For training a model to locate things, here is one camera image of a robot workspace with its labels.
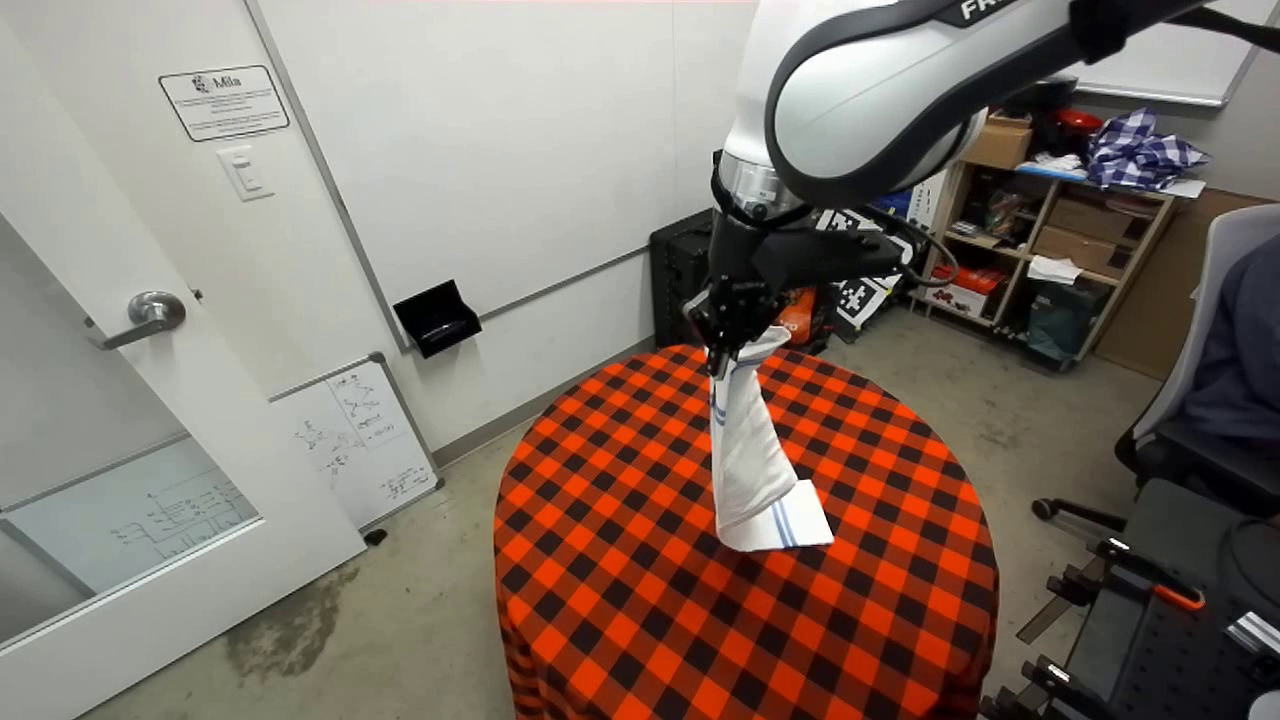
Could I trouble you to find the wooden shelf with clutter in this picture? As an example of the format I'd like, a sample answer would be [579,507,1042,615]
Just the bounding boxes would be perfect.
[913,116,1175,373]

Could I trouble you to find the black orange clamp far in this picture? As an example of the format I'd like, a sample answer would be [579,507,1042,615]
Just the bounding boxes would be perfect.
[980,657,1119,720]

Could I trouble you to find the black orange clamp near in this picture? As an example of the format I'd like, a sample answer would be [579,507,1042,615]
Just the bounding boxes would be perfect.
[1031,498,1207,615]

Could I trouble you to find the large wall whiteboard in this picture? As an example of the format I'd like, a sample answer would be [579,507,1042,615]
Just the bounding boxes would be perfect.
[252,0,758,315]

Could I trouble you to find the white towel with blue stripes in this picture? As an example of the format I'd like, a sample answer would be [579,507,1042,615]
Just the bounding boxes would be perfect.
[708,324,833,554]

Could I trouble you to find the black orange clamp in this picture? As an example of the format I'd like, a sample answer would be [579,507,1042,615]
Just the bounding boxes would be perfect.
[1031,498,1207,615]
[980,657,1119,720]

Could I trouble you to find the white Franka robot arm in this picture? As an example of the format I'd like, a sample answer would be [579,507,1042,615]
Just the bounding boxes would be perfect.
[690,0,1277,358]

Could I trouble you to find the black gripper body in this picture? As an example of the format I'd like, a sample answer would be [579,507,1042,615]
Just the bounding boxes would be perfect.
[685,275,786,354]

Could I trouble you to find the black suitcase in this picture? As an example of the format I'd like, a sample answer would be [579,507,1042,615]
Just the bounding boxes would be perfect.
[647,211,711,344]

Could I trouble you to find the white door sign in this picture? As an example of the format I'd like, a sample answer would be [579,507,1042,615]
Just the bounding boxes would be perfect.
[160,65,293,145]

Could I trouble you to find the red black plaid tablecloth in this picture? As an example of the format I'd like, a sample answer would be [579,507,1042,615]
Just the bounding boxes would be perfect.
[491,344,999,720]

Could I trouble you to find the grey office chair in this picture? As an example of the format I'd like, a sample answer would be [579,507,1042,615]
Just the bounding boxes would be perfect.
[1115,206,1280,515]

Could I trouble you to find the small whiteboard leaning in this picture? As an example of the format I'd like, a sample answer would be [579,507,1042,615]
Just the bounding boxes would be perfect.
[272,354,440,530]

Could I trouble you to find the white door with handle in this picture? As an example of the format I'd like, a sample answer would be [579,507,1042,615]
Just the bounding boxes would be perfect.
[0,22,362,720]

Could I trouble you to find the black perforated mounting board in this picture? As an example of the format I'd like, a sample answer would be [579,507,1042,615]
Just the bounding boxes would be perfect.
[1067,482,1280,720]

